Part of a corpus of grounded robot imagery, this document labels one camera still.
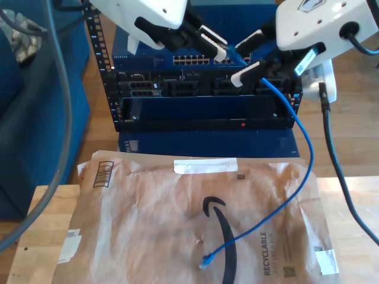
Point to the black rack server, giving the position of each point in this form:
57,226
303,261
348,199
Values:
183,85

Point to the black rack shelf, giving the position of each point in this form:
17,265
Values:
207,109

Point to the blue box under rack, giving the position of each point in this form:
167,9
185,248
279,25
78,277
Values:
207,145

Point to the camouflage cushion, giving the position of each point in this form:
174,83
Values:
23,44

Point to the blue couch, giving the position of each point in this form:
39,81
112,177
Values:
29,133

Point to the brown paper mailer envelope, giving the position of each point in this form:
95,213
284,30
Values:
148,222

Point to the blue network switch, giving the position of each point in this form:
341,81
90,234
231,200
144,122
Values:
142,59

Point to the black rack frame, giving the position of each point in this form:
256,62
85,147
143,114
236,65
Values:
102,59

